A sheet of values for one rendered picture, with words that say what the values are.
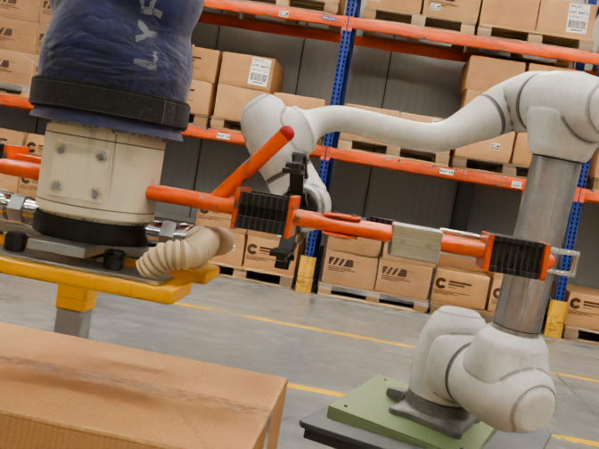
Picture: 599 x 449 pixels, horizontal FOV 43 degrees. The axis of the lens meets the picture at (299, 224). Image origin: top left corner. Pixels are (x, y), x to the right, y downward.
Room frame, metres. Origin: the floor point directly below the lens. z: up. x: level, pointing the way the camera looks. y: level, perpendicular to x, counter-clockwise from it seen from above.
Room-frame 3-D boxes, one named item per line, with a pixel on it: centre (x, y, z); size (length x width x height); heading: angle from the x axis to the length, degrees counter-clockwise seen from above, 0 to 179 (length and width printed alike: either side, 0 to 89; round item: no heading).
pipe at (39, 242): (1.10, 0.30, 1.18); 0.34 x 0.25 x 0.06; 85
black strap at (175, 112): (1.10, 0.30, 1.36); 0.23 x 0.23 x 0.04
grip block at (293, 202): (1.08, 0.05, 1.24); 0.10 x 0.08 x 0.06; 175
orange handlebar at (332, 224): (1.20, 0.09, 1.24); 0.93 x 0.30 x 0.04; 85
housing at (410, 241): (1.06, -0.16, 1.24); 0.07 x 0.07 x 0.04; 85
